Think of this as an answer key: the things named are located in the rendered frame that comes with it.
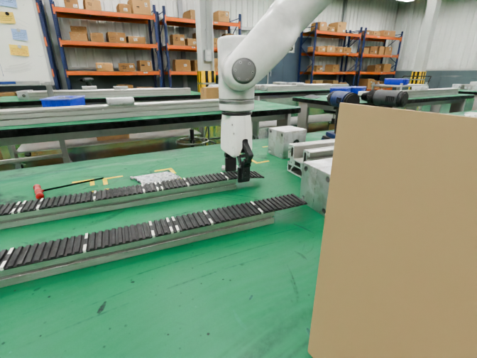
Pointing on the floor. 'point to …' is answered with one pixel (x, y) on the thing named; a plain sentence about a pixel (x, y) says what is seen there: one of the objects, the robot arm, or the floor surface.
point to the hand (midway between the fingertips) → (236, 172)
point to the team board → (25, 57)
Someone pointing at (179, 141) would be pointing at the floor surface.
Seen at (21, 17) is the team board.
